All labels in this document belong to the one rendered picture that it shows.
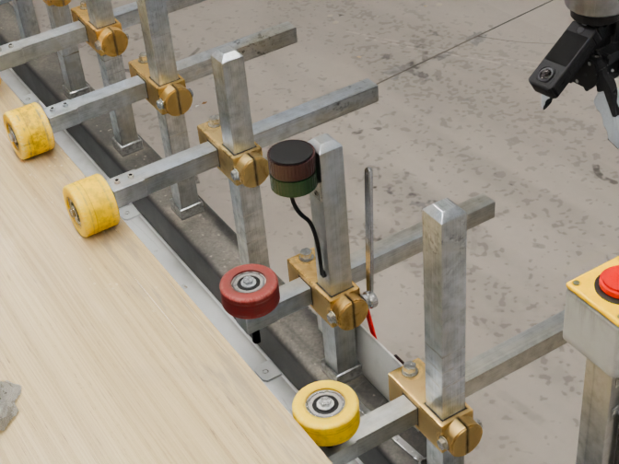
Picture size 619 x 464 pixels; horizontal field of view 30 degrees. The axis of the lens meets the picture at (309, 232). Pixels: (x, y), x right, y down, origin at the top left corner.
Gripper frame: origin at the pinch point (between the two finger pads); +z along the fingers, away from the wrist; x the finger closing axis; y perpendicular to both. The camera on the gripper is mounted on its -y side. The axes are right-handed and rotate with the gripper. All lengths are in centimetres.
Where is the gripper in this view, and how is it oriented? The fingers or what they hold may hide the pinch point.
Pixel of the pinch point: (577, 131)
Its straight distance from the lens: 178.3
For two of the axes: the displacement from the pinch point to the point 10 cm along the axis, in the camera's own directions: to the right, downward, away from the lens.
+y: 7.9, -4.2, 4.4
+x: -6.0, -4.5, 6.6
